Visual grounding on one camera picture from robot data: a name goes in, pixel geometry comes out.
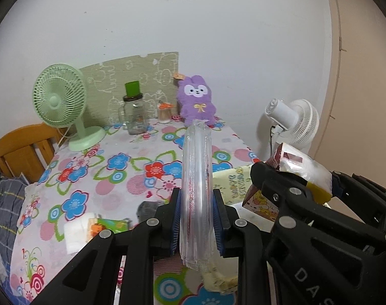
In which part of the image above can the green orange tissue pack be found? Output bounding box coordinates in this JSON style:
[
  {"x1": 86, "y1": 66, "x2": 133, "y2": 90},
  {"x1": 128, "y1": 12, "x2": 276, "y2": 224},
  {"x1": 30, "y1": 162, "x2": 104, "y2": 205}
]
[{"x1": 87, "y1": 218, "x2": 131, "y2": 240}]

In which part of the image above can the green desk fan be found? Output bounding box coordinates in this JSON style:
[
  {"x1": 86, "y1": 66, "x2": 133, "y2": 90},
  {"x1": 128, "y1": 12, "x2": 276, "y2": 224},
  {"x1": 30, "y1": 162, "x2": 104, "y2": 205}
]
[{"x1": 32, "y1": 63, "x2": 106, "y2": 152}]

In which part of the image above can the beige door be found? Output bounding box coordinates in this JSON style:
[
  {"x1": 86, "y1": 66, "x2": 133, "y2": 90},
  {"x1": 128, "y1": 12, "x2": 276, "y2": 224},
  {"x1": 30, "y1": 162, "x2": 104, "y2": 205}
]
[{"x1": 309, "y1": 0, "x2": 386, "y2": 188}]

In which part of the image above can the green patterned cardboard panel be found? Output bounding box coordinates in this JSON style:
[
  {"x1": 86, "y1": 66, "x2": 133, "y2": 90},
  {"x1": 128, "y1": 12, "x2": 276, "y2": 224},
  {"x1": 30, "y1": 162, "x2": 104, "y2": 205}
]
[{"x1": 80, "y1": 52, "x2": 178, "y2": 127}]

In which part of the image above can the cotton swab jar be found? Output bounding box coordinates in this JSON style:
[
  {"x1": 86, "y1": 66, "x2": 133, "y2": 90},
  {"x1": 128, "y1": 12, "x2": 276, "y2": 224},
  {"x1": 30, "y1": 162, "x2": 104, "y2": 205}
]
[{"x1": 157, "y1": 101, "x2": 174, "y2": 124}]

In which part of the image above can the glass mason jar mug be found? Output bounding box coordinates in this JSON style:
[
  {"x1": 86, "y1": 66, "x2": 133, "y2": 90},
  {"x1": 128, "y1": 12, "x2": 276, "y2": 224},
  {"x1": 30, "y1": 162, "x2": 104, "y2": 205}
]
[{"x1": 118, "y1": 81, "x2": 148, "y2": 135}]

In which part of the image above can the yellow cartoon storage box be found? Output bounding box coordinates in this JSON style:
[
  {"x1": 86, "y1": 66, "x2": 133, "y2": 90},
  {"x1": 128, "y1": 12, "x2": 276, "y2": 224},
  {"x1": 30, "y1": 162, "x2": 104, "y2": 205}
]
[{"x1": 200, "y1": 164, "x2": 277, "y2": 294}]

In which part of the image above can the grey drawstring pouch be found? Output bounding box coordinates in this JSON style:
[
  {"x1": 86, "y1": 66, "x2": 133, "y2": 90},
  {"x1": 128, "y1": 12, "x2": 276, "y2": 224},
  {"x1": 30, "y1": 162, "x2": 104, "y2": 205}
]
[{"x1": 136, "y1": 200, "x2": 165, "y2": 222}]

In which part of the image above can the grey plaid blanket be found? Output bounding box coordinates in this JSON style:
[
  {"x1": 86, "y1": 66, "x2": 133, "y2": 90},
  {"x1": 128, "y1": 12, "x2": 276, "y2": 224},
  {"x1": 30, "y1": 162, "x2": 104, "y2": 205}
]
[{"x1": 0, "y1": 173, "x2": 28, "y2": 288}]

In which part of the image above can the purple bunny plush toy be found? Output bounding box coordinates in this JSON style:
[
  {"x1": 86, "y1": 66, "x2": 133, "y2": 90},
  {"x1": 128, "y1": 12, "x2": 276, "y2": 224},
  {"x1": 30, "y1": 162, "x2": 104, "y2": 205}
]
[{"x1": 176, "y1": 75, "x2": 216, "y2": 127}]

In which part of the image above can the white standing fan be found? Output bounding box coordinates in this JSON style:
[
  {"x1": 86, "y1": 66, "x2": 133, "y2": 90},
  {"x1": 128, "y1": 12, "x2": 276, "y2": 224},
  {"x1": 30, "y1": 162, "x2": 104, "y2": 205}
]
[{"x1": 265, "y1": 98, "x2": 320, "y2": 150}]

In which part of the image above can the clear plastic roll pack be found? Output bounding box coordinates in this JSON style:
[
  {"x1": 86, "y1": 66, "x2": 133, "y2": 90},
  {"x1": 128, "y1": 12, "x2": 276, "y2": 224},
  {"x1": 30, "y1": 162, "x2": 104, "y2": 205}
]
[{"x1": 179, "y1": 120, "x2": 215, "y2": 271}]

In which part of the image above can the white pad pack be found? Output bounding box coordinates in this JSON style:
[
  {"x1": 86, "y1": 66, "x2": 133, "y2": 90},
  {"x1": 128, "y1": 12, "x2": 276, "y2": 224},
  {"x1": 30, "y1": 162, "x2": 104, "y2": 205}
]
[{"x1": 64, "y1": 213, "x2": 95, "y2": 255}]

